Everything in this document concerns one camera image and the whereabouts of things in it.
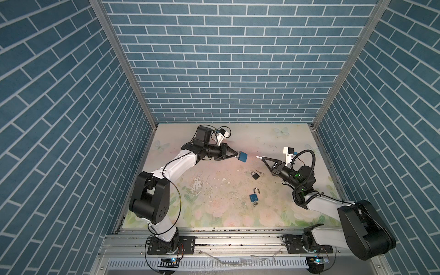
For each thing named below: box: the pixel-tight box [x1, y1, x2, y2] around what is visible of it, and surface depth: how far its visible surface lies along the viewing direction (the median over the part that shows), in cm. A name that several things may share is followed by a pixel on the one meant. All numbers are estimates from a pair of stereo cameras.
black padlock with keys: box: [250, 169, 265, 180], surface depth 98 cm
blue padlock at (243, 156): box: [237, 151, 249, 163], surface depth 84 cm
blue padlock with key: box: [249, 186, 261, 207], surface depth 88 cm
